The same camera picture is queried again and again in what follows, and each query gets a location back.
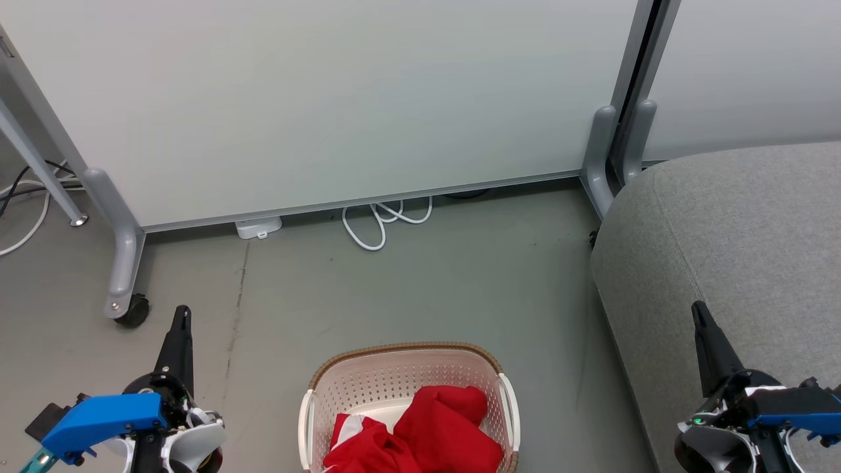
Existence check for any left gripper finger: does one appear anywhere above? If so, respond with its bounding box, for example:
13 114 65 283
153 305 195 396

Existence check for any black floor cable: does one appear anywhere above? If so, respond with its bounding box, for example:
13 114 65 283
0 164 76 219

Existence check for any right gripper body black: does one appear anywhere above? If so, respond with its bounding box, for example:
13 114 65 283
690 369 784 429

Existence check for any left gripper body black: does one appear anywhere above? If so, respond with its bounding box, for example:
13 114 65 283
125 372 198 429

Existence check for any grey metal table leg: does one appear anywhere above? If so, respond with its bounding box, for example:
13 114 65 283
0 99 89 228

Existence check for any left teal plug camera cable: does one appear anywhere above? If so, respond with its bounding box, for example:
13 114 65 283
18 449 58 473

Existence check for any grey fabric sofa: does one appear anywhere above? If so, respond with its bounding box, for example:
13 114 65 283
590 141 841 473

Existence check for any narrow white partition panel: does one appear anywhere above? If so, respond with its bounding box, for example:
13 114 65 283
641 0 841 164

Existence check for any wide white partition panel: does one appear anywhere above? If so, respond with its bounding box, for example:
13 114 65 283
0 0 641 234

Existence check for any plain red garment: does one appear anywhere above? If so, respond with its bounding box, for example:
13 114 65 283
393 386 505 473

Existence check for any looped white cable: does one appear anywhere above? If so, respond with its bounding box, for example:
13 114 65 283
342 196 434 252

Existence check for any long grey partition foot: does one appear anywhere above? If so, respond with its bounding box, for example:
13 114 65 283
82 168 147 321

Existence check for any white perforated laundry basket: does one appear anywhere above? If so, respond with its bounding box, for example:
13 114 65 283
298 342 521 473

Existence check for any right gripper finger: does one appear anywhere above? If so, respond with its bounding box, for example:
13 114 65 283
691 301 747 399

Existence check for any white power adapter box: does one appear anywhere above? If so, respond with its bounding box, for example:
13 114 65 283
235 215 283 240

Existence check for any long white floor cable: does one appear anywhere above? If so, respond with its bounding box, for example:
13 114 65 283
0 161 86 257

